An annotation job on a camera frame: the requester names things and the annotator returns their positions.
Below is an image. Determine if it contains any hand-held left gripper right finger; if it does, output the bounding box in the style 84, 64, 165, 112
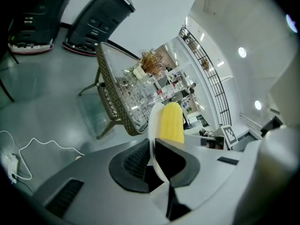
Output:
154, 138, 202, 188

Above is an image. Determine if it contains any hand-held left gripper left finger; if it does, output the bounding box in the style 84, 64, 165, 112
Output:
108, 138, 151, 194

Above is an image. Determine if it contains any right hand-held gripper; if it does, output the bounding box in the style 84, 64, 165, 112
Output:
198, 125, 239, 150

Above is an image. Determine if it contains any white oval plate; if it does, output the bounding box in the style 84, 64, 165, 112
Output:
147, 103, 170, 183

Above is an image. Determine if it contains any dark lattice tray table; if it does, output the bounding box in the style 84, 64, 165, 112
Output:
78, 42, 169, 140

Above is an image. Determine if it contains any black metal railing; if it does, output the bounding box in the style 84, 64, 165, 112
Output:
179, 24, 233, 126

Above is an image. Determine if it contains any orange dried plant white vase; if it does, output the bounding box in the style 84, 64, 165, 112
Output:
133, 48, 166, 80

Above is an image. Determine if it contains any white power strip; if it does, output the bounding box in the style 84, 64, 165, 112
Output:
1, 152, 20, 184

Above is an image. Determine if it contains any white cable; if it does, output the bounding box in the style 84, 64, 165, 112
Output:
0, 130, 86, 180

